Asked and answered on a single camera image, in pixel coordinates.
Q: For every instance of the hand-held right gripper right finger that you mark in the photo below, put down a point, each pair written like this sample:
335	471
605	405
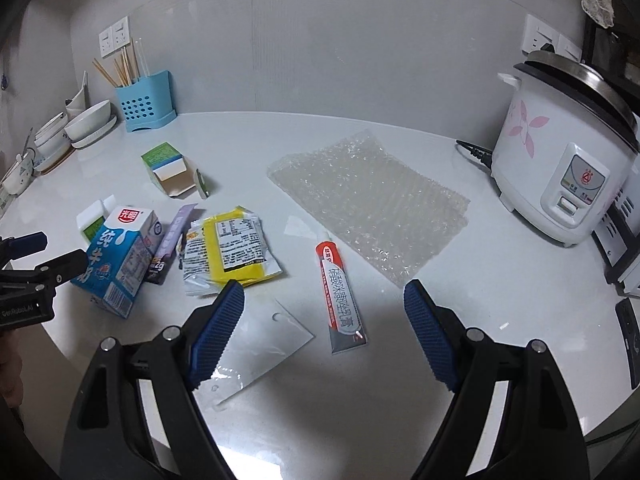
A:
430	335

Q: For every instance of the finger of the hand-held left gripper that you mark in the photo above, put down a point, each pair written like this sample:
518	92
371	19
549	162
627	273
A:
27	243
60	266

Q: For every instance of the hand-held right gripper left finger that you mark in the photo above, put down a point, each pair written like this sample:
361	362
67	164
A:
217	332

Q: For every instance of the green white carton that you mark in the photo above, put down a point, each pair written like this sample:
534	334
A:
92	222
160	157

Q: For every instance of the blue milk carton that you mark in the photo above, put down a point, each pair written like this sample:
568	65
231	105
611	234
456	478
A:
115	265

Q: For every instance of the clear plastic bag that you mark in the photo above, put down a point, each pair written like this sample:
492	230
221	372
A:
272	335

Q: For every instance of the silver printed packet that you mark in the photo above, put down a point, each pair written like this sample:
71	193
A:
195	266

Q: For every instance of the yellow snack packet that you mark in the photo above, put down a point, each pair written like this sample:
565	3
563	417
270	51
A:
235	252

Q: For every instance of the white red ointment tube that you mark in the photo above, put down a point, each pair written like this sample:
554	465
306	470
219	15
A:
341	295

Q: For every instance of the purple coffee sachet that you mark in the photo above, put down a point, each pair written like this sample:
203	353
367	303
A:
170	240

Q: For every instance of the person's left forearm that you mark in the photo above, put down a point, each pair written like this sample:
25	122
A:
9	370

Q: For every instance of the small patterned bowl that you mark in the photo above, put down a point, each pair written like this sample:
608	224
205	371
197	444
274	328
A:
17	177

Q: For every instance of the round wooden board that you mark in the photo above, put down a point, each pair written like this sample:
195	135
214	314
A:
52	162

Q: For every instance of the stack of small white bowls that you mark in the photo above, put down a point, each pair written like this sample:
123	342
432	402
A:
50	135

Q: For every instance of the large white bowl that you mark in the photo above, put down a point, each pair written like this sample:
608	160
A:
87	122

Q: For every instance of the open green white carton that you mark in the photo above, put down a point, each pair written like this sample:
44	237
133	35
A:
160	157

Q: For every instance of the small green sachet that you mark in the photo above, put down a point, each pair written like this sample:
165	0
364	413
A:
202	184

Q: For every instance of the clear bubble wrap sheet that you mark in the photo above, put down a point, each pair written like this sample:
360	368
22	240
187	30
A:
370	195

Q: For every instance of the white ceramic spoon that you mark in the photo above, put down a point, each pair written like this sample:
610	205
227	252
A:
76	97

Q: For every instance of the blue plastic utensil holder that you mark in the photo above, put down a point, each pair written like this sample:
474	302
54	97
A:
145	105

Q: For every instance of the bundle of wooden chopsticks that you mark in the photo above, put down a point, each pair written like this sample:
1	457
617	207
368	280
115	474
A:
120	72

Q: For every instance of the white floral rice cooker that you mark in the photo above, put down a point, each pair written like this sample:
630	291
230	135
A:
540	160

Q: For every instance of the clear plastic straw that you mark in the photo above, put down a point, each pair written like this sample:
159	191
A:
142	57

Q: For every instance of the dark metal rack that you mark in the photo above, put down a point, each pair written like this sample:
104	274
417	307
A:
622	45

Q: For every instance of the white wall outlet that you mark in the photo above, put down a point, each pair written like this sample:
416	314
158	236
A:
120	35
105	42
537	35
569	49

